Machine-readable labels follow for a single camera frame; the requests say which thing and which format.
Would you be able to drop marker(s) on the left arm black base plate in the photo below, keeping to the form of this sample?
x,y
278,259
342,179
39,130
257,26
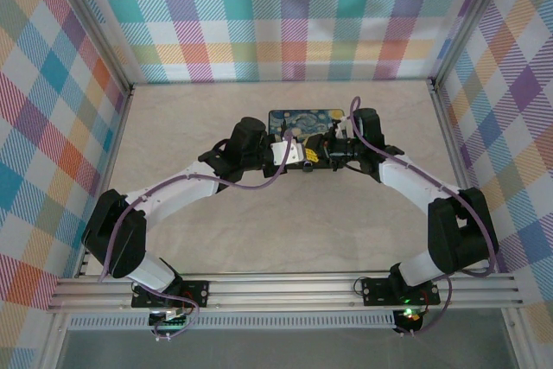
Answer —
x,y
198,291

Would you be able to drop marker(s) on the starry night tin box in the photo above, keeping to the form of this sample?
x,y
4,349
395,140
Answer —
x,y
302,122

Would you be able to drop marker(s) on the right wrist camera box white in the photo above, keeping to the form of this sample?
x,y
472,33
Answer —
x,y
342,127

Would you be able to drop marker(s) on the aluminium side rail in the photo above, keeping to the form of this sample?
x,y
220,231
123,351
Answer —
x,y
455,148
108,170

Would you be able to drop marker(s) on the long aluminium frame rail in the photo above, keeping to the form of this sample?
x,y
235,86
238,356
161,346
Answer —
x,y
281,291

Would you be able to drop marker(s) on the aluminium frame leg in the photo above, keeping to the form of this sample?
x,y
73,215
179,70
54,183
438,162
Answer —
x,y
54,343
516,343

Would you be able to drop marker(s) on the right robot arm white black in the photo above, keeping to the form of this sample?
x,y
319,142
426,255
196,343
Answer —
x,y
410,179

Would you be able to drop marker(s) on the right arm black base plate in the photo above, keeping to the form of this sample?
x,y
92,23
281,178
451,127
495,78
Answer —
x,y
376,291

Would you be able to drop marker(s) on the aluminium frame post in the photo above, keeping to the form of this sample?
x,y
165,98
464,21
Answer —
x,y
88,19
471,19

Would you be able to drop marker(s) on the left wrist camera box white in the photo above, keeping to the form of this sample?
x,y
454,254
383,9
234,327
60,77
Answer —
x,y
287,153

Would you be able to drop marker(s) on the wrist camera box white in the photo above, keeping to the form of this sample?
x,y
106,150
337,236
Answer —
x,y
342,127
287,153

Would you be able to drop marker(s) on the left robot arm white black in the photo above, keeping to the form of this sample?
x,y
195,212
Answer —
x,y
181,189

